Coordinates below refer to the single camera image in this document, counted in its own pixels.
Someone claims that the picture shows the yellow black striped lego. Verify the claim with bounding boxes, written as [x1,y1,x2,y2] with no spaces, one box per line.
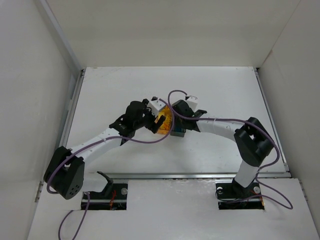
[157,112,167,125]

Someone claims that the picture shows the amber transparent container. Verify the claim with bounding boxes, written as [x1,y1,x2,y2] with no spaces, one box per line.
[156,104,176,136]

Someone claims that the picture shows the grey transparent container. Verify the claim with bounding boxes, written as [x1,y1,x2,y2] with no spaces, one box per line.
[170,119,187,138]

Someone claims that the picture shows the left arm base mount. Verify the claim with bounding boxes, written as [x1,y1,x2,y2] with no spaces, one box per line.
[88,182,128,211]

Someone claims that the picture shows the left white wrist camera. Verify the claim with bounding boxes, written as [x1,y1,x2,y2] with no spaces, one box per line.
[147,96,166,117]

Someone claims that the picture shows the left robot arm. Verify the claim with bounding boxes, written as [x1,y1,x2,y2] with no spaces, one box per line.
[43,97,166,200]

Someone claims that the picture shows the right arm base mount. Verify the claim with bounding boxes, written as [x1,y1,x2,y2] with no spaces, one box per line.
[215,182,265,210]

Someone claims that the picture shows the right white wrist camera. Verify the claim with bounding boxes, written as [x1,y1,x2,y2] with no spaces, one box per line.
[185,95,198,112]

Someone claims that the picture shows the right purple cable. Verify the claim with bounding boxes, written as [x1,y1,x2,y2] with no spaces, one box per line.
[167,89,294,210]

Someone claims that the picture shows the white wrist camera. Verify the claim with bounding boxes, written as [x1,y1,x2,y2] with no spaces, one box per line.
[147,96,166,117]
[185,95,198,112]

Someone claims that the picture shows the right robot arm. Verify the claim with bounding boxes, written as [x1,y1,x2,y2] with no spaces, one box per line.
[172,98,276,201]

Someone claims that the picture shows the aluminium rail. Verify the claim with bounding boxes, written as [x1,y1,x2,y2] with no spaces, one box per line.
[82,163,292,180]

